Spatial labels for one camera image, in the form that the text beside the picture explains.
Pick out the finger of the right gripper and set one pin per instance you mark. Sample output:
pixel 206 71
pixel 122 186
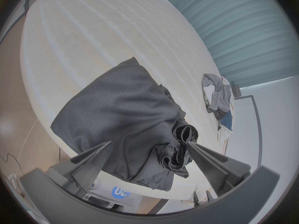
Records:
pixel 209 196
pixel 196 198

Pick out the grey bedside table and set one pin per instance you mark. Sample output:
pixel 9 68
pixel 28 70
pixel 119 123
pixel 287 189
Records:
pixel 236 90

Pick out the black T-shirt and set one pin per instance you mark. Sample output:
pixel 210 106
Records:
pixel 121 115

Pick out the white printed pillow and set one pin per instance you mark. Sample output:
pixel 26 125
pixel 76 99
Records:
pixel 232 101

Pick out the pile of clothes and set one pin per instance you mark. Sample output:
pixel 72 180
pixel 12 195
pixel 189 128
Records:
pixel 217 94

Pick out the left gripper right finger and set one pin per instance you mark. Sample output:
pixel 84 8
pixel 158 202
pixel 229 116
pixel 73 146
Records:
pixel 210 171

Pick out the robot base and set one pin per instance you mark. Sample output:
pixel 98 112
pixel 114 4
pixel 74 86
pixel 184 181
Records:
pixel 120 192

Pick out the blue-green curtain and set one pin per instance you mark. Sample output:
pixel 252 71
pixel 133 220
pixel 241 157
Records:
pixel 233 31

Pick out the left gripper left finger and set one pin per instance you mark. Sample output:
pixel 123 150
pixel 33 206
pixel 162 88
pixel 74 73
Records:
pixel 86 171

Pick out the bed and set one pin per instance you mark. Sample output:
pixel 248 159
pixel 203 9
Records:
pixel 93 31

